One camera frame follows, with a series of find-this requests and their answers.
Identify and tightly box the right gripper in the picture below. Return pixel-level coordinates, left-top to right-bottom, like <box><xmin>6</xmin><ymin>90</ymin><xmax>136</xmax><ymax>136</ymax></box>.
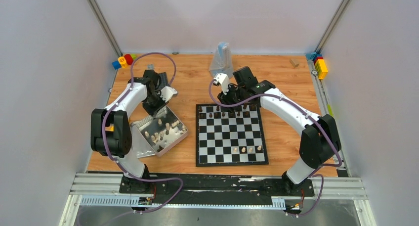
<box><xmin>217</xmin><ymin>84</ymin><xmax>247</xmax><ymax>113</ymax></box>

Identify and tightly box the black white chessboard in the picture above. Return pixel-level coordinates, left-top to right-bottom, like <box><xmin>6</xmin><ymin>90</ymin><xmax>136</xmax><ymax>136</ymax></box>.
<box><xmin>196</xmin><ymin>104</ymin><xmax>269</xmax><ymax>167</ymax></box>

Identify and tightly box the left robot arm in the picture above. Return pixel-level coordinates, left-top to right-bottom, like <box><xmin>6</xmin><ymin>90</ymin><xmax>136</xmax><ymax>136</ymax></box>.
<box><xmin>90</xmin><ymin>70</ymin><xmax>178</xmax><ymax>193</ymax></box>

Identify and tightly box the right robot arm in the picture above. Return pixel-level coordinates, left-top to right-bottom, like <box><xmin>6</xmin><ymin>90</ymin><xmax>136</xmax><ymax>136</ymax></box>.
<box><xmin>209</xmin><ymin>66</ymin><xmax>342</xmax><ymax>195</ymax></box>

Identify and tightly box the pink metal tin box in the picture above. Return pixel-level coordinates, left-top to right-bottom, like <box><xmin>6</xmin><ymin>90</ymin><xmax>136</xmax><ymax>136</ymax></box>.
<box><xmin>139</xmin><ymin>106</ymin><xmax>188</xmax><ymax>157</ymax></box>

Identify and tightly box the plastic bag with blue item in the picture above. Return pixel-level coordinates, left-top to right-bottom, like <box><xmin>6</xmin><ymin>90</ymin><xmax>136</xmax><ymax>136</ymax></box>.
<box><xmin>209</xmin><ymin>42</ymin><xmax>234</xmax><ymax>78</ymax></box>

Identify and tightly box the metal tin lid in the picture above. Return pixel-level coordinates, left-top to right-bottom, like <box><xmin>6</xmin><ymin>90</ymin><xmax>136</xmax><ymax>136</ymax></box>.
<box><xmin>130</xmin><ymin>121</ymin><xmax>156</xmax><ymax>158</ymax></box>

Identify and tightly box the red round toy block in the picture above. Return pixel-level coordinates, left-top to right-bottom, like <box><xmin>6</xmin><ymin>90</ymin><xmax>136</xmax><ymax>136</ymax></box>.
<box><xmin>124</xmin><ymin>54</ymin><xmax>134</xmax><ymax>65</ymax></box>

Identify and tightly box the blue toy block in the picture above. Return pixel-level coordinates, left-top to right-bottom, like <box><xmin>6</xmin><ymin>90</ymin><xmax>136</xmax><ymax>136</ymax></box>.
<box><xmin>112</xmin><ymin>60</ymin><xmax>122</xmax><ymax>70</ymax></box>

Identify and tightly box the yellow round toy block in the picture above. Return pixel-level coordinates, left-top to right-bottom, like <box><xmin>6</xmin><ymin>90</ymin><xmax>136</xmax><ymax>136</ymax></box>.
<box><xmin>118</xmin><ymin>56</ymin><xmax>128</xmax><ymax>68</ymax></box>

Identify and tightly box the small wooden block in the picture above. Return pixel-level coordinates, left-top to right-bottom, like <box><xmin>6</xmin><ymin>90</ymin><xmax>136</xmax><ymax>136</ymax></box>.
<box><xmin>290</xmin><ymin>58</ymin><xmax>300</xmax><ymax>68</ymax></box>

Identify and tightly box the yellow lego brick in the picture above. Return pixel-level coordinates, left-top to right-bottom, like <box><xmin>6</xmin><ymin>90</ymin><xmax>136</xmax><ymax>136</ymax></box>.
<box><xmin>315</xmin><ymin>59</ymin><xmax>328</xmax><ymax>80</ymax></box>

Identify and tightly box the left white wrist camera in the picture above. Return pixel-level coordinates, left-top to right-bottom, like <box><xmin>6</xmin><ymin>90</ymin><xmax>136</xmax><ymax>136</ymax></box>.
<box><xmin>160</xmin><ymin>86</ymin><xmax>178</xmax><ymax>102</ymax></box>

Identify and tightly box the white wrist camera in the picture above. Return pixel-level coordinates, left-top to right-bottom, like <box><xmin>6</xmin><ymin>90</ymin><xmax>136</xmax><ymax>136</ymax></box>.
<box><xmin>213</xmin><ymin>73</ymin><xmax>231</xmax><ymax>95</ymax></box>
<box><xmin>160</xmin><ymin>86</ymin><xmax>178</xmax><ymax>102</ymax></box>

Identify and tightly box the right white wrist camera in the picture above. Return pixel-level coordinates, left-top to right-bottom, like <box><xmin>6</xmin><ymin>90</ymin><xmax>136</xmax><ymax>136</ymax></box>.
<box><xmin>213</xmin><ymin>73</ymin><xmax>231</xmax><ymax>95</ymax></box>

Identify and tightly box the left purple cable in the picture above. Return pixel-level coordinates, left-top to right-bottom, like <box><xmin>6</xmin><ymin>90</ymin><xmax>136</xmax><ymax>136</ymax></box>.
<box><xmin>101</xmin><ymin>52</ymin><xmax>184</xmax><ymax>215</ymax></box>

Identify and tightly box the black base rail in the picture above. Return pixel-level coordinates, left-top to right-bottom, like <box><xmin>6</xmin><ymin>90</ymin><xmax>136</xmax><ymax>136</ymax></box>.
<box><xmin>119</xmin><ymin>173</ymin><xmax>315</xmax><ymax>205</ymax></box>

